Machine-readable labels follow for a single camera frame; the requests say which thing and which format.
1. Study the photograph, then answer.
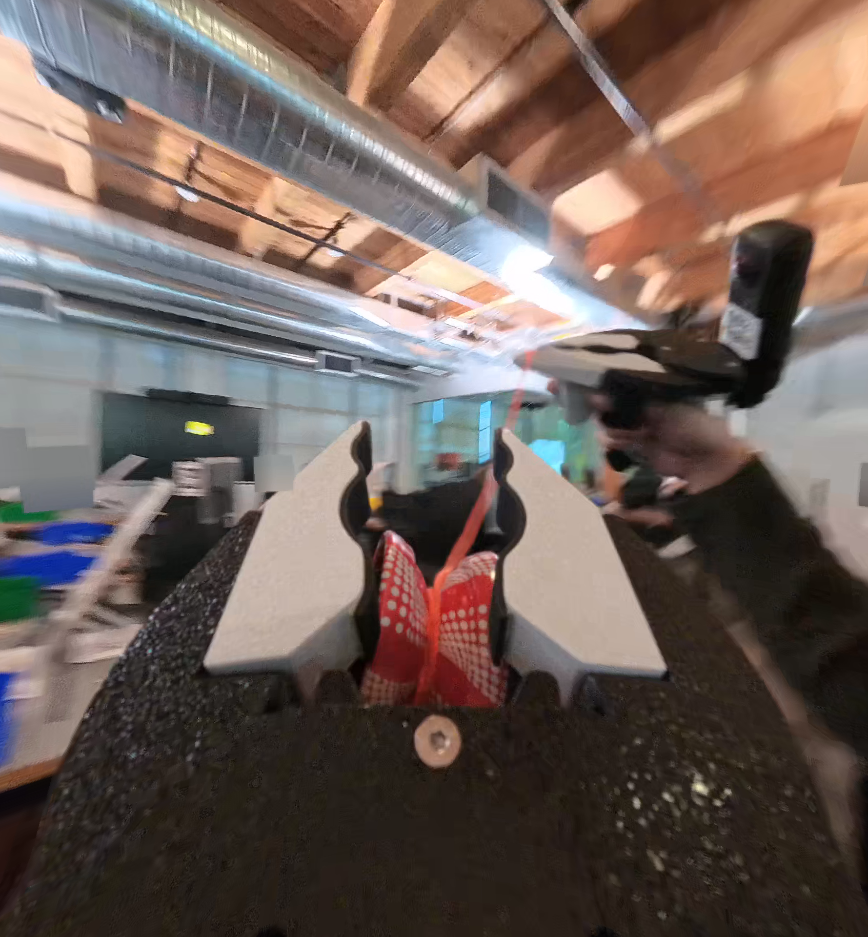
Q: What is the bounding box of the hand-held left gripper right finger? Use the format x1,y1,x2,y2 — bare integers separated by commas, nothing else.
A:
493,428,667,698

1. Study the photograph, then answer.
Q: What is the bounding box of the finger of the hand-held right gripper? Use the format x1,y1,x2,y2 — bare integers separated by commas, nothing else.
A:
551,330,672,360
529,355,656,389

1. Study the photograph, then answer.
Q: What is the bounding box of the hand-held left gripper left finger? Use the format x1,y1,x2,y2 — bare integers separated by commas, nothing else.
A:
204,422,375,698

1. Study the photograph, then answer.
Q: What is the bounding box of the orange yo-yo string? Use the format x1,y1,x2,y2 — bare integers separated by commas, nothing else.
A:
417,349,540,704

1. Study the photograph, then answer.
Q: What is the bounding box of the person's right forearm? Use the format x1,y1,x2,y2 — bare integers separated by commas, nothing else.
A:
683,454,868,762

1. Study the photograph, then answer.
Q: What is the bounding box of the person's right hand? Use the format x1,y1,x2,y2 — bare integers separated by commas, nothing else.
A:
595,399,764,499

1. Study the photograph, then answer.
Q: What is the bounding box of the small blue parts bin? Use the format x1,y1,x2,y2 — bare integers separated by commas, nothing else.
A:
0,545,105,587

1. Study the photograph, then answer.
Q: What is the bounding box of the grey work table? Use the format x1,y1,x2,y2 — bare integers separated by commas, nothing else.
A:
0,630,157,806

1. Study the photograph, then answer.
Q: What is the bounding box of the black wall screen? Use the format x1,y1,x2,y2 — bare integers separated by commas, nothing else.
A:
101,388,262,484

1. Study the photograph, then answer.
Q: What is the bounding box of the silver spiral air duct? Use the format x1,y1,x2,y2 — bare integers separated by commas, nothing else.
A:
0,0,654,316

